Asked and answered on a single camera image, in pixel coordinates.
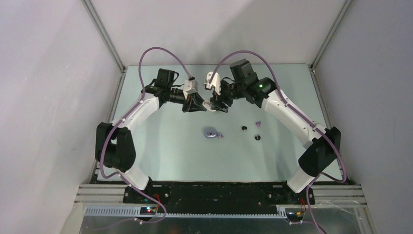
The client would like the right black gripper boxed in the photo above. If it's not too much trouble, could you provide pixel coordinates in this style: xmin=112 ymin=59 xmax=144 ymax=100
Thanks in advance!
xmin=210 ymin=80 xmax=245 ymax=113

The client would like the white earbud charging case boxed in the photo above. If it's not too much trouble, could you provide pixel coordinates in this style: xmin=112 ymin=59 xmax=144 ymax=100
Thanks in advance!
xmin=202 ymin=101 xmax=216 ymax=112

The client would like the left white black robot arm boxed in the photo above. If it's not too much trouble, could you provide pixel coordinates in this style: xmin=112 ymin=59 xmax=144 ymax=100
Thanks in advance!
xmin=95 ymin=69 xmax=207 ymax=203

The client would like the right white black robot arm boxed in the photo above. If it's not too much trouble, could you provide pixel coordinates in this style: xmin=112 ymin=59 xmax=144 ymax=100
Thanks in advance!
xmin=204 ymin=59 xmax=341 ymax=204

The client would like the purple earbud charging case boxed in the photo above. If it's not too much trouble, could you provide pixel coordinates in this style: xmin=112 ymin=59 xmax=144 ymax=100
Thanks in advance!
xmin=204 ymin=127 xmax=218 ymax=138

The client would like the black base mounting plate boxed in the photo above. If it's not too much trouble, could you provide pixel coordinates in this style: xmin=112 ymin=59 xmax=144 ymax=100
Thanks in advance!
xmin=123 ymin=181 xmax=315 ymax=215

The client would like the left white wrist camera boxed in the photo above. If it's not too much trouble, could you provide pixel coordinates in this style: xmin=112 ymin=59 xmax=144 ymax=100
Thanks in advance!
xmin=183 ymin=78 xmax=198 ymax=97

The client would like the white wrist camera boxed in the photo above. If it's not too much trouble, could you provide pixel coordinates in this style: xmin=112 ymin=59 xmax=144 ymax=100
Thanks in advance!
xmin=203 ymin=71 xmax=221 ymax=93
xmin=183 ymin=78 xmax=198 ymax=97

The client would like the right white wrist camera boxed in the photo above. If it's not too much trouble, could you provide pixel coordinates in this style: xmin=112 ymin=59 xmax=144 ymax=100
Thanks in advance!
xmin=203 ymin=71 xmax=221 ymax=93

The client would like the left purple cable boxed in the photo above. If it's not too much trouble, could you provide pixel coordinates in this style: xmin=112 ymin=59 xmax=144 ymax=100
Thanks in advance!
xmin=99 ymin=47 xmax=194 ymax=224

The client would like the purple cable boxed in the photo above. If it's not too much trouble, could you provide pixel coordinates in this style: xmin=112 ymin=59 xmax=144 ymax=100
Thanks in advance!
xmin=209 ymin=50 xmax=347 ymax=234
xmin=99 ymin=47 xmax=194 ymax=224

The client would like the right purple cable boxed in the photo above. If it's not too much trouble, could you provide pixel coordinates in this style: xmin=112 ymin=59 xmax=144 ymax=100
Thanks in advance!
xmin=209 ymin=50 xmax=347 ymax=234

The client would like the left aluminium frame post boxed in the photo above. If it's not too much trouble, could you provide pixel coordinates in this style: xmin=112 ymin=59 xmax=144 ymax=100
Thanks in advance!
xmin=81 ymin=0 xmax=125 ymax=73

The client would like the aluminium frame post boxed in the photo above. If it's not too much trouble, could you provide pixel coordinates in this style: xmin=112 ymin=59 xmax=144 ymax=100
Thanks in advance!
xmin=310 ymin=0 xmax=353 ymax=75
xmin=81 ymin=0 xmax=125 ymax=73

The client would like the aluminium front frame rail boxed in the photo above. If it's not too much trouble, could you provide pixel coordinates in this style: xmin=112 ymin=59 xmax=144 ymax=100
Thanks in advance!
xmin=75 ymin=184 xmax=367 ymax=208

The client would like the grey slotted cable duct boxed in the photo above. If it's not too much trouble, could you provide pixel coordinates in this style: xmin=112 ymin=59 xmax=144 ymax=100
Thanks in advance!
xmin=84 ymin=206 xmax=288 ymax=219

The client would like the right aluminium frame post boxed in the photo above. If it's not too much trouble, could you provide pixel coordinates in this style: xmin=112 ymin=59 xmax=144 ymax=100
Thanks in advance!
xmin=310 ymin=0 xmax=353 ymax=75

